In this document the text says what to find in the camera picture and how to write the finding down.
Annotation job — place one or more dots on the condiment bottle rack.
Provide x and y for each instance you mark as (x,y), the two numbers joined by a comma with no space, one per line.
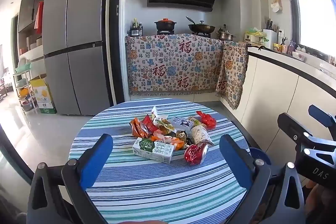
(136,28)

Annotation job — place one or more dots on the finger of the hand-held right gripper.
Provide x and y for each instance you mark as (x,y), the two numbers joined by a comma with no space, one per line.
(291,127)
(321,115)

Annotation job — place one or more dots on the yellow green plastic bag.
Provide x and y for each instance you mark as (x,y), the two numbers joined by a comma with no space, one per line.
(256,32)

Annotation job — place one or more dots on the small printed blanket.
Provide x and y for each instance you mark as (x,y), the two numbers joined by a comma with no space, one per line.
(233,74)

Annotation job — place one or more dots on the open shelf cabinet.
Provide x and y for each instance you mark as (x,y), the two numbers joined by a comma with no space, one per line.
(31,8)

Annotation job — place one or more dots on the round striped table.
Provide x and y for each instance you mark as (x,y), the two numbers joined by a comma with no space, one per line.
(157,187)

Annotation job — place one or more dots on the cream base cabinets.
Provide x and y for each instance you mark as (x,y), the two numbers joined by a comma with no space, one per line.
(270,87)

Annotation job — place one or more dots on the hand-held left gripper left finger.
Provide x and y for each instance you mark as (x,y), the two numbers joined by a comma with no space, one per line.
(97,158)

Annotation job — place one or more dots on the storage rack with basins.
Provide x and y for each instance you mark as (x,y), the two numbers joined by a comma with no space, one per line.
(23,82)

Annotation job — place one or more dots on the window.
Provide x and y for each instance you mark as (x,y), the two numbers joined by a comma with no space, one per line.
(315,16)

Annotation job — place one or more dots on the grey refrigerator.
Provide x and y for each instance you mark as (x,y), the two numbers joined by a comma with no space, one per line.
(78,43)

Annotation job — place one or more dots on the orange snack wrapper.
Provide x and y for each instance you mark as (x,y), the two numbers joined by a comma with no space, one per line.
(178,145)

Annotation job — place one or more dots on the green white milk carton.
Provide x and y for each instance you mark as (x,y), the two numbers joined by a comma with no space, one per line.
(152,149)

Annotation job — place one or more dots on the white knife block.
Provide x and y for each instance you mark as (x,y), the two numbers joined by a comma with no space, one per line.
(270,39)

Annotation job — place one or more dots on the wall hanging ornament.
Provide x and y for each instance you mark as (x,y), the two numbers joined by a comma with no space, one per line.
(275,1)

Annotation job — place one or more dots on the black wok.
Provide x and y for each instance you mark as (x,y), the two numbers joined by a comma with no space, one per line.
(200,28)

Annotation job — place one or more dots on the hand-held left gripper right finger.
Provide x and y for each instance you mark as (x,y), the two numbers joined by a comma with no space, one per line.
(233,161)

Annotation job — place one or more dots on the steel pot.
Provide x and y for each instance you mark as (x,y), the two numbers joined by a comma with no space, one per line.
(225,35)

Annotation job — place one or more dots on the cream snack packet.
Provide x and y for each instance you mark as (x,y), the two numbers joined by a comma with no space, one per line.
(195,121)

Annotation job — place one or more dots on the crushed orange can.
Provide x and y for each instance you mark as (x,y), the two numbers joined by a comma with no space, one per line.
(136,128)

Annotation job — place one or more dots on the crushed red can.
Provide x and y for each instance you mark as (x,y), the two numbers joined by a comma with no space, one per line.
(193,154)

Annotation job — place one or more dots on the large printed blanket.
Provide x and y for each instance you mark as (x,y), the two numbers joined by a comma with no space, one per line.
(170,69)

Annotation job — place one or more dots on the red snack packet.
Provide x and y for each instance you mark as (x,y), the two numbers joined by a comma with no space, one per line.
(149,123)

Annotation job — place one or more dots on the red hanging cloth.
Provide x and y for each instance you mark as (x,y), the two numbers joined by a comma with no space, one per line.
(39,18)

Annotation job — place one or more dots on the red plastic bag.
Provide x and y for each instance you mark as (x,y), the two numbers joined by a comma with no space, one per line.
(208,120)

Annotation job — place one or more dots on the white yellow cartoon wrapper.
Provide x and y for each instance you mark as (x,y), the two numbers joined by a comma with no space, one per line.
(155,112)

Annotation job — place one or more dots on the gold foil wrapper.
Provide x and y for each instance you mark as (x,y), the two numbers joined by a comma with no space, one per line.
(183,136)

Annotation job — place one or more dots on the person's right hand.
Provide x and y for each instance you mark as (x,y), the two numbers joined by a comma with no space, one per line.
(319,200)

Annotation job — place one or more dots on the black clay pot red lid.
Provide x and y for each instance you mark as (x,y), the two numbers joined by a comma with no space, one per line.
(165,26)

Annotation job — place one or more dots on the yellow cardboard box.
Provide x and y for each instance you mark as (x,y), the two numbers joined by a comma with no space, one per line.
(42,95)

